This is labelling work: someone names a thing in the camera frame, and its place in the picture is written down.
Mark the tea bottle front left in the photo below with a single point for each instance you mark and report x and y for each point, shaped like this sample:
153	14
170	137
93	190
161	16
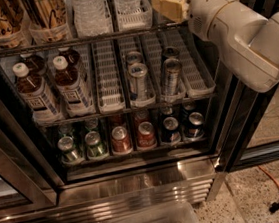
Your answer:
36	92

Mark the red soda can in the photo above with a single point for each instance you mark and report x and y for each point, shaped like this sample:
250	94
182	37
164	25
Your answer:
120	139
146	135

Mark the stainless steel fridge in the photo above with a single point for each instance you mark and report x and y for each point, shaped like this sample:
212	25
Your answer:
37	187

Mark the slim silver can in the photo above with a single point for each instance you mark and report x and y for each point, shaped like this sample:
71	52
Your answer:
137	74
170	52
170	76
133	57

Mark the slim silver can back right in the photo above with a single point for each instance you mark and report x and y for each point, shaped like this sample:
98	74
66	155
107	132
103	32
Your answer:
170	52

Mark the empty white shelf tray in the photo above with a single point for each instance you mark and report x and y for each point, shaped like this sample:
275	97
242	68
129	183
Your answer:
108	80

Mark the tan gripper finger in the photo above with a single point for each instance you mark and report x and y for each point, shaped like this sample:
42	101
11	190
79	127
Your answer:
174	10

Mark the tea bottle back left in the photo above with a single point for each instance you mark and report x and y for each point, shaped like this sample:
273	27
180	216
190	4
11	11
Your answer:
35	63

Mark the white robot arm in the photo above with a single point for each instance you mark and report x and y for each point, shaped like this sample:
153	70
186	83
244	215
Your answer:
248	43

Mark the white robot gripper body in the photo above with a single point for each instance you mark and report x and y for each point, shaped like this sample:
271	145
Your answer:
208	12

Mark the empty white tray right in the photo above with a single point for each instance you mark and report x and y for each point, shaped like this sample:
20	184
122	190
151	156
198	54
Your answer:
196	77

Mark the slim silver can back left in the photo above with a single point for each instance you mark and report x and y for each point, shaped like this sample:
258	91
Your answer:
133	57

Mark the red soda can front left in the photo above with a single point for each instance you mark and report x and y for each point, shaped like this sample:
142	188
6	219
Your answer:
120	139

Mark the green soda can front right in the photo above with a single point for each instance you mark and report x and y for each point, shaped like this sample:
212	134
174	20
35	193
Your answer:
95	147

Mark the clear water bottle left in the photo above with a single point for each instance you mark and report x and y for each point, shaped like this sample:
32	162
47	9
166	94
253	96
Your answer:
90	19

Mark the tea bottle back right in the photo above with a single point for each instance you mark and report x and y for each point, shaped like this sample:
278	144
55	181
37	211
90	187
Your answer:
71	56

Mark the blue soda can front right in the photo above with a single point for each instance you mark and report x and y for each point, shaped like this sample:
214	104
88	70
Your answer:
194	127

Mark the tea bottle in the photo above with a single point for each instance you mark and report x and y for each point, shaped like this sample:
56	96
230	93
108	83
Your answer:
36	92
72	87
35	63
71	56

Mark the red soda can front right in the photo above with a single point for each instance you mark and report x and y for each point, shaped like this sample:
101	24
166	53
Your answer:
146	135

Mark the blue soda can front left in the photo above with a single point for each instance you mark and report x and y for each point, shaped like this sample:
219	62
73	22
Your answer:
170	130

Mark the slim silver can front left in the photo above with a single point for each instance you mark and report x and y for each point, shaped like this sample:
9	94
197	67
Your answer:
137	74

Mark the blue soda can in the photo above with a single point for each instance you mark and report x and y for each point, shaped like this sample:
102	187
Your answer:
170	130
194	127

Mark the green soda can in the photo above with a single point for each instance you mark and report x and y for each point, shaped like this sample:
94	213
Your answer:
70	152
95	147

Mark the tea bottle front right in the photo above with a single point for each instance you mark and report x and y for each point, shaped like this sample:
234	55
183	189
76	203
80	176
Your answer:
72	87

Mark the slim silver can front right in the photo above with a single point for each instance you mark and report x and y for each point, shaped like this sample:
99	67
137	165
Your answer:
170	76

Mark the green soda can front left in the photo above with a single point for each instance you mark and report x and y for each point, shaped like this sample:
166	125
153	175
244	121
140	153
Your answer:
70	152

